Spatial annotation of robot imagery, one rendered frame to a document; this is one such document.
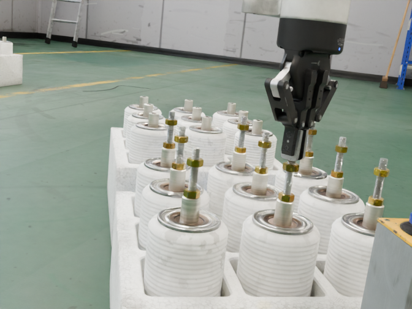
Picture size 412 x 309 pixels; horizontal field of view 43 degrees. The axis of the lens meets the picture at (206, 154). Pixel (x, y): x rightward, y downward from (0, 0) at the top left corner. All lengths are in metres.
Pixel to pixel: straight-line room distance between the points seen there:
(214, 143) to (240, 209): 0.42
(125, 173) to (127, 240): 0.37
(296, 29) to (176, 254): 0.28
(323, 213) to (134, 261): 0.27
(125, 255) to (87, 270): 0.36
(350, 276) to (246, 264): 0.13
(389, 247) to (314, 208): 0.27
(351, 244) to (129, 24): 7.32
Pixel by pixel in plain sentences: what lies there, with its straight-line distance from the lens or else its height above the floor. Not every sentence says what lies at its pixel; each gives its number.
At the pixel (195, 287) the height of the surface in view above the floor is 0.19.
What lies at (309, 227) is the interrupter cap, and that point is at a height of 0.25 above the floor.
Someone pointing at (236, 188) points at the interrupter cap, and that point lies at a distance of 0.76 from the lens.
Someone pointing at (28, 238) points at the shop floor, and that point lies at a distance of 1.19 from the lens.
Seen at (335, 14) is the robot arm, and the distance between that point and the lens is 0.59.
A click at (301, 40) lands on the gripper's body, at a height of 0.47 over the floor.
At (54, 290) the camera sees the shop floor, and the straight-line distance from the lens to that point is 0.99.
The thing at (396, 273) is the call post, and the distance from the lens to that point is 0.51.
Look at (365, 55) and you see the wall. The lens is 7.04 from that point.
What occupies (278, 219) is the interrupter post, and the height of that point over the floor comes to 0.26.
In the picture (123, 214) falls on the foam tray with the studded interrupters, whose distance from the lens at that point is 0.83.
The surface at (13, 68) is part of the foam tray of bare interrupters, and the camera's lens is 3.41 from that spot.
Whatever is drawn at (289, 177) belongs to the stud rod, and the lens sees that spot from 0.64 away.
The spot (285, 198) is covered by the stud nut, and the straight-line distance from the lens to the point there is 0.64.
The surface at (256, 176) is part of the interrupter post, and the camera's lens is 0.75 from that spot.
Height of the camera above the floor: 0.48
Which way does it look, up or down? 14 degrees down
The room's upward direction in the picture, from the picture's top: 6 degrees clockwise
